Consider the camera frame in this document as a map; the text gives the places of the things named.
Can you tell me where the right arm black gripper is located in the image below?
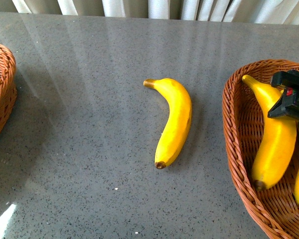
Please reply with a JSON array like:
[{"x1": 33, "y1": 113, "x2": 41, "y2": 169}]
[{"x1": 268, "y1": 69, "x2": 299, "y2": 122}]

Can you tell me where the yellow plastic banana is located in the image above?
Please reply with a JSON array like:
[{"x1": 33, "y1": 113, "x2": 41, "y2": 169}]
[{"x1": 143, "y1": 78, "x2": 192, "y2": 169}]

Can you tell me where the yellow banana left in basket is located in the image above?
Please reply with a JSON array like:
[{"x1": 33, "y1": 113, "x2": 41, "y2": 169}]
[{"x1": 242, "y1": 75, "x2": 297, "y2": 191}]

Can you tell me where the right brown wicker basket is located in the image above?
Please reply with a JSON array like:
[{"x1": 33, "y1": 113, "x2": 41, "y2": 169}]
[{"x1": 222, "y1": 59, "x2": 299, "y2": 239}]

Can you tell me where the brown wicker basket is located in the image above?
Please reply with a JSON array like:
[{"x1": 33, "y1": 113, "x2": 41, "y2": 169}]
[
  {"x1": 222, "y1": 59, "x2": 299, "y2": 239},
  {"x1": 0, "y1": 44, "x2": 17, "y2": 133}
]

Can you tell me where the white pleated curtain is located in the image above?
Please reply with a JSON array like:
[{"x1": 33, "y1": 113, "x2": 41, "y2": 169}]
[{"x1": 0, "y1": 0, "x2": 299, "y2": 25}]

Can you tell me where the left brown wicker basket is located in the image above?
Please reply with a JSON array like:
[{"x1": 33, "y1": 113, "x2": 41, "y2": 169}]
[{"x1": 0, "y1": 44, "x2": 17, "y2": 133}]

